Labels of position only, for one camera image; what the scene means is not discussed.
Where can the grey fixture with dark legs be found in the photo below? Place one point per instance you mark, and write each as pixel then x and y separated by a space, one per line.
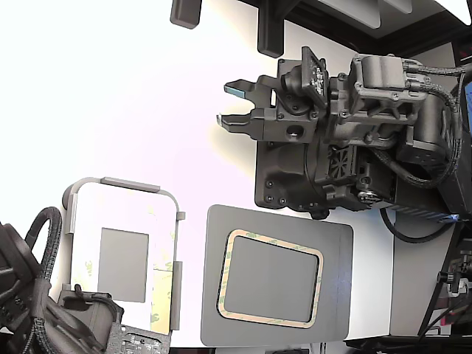
pixel 129 184

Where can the grey flat tray plate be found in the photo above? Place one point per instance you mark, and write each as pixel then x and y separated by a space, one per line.
pixel 332 280

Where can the black mounting plate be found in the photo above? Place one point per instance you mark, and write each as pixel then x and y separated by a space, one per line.
pixel 280 177

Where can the black shelf frame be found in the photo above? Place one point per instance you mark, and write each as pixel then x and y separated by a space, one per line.
pixel 424 40

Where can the dark wrist camera with board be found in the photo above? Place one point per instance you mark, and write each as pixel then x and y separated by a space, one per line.
pixel 144 341
pixel 295 83

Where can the dark grey frame leg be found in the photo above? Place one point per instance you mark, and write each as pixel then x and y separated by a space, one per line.
pixel 271 29
pixel 184 13

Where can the black stand with knob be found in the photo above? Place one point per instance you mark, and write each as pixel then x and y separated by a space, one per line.
pixel 455 276

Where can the tan adhesive tape frame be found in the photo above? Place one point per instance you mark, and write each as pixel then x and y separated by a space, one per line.
pixel 223 273

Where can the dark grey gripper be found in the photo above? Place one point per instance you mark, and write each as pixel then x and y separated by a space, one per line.
pixel 73 321
pixel 280 127

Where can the tan printed protective film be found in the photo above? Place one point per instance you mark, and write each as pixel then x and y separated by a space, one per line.
pixel 162 287

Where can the white panel with grey window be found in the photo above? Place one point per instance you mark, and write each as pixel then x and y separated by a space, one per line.
pixel 125 221

